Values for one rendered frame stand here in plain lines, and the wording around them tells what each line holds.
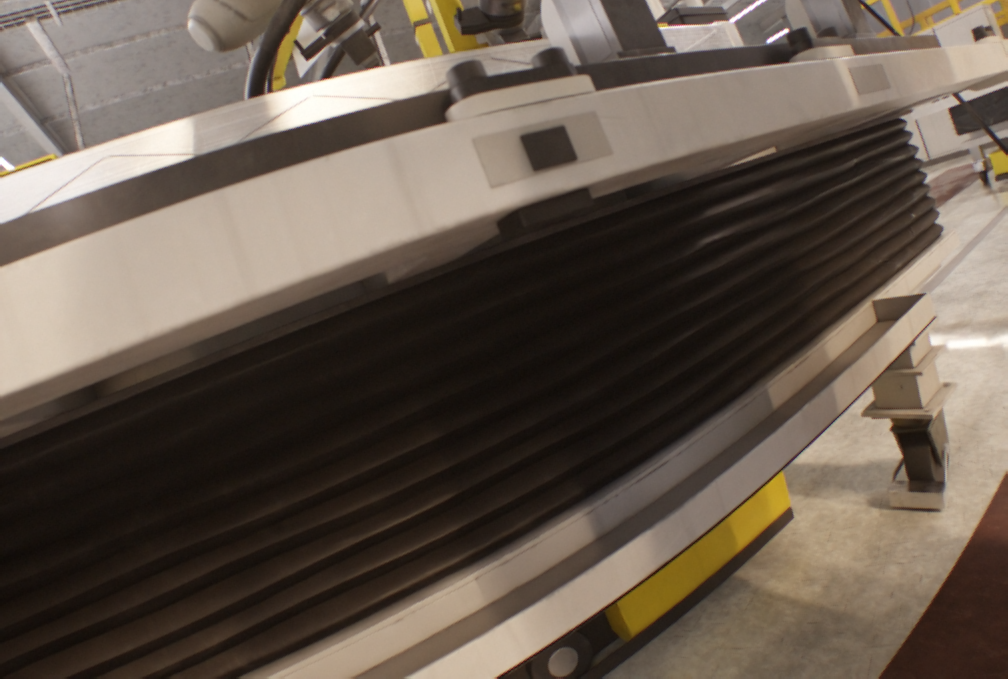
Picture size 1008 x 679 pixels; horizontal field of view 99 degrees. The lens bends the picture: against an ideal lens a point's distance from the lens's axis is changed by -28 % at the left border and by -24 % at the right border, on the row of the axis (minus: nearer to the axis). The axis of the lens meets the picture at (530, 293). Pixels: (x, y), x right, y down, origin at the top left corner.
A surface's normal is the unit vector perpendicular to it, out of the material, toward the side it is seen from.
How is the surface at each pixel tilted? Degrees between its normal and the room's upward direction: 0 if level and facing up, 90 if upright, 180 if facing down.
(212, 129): 90
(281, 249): 90
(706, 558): 90
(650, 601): 90
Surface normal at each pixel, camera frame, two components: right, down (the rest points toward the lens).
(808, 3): -0.83, 0.34
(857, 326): 0.43, -0.12
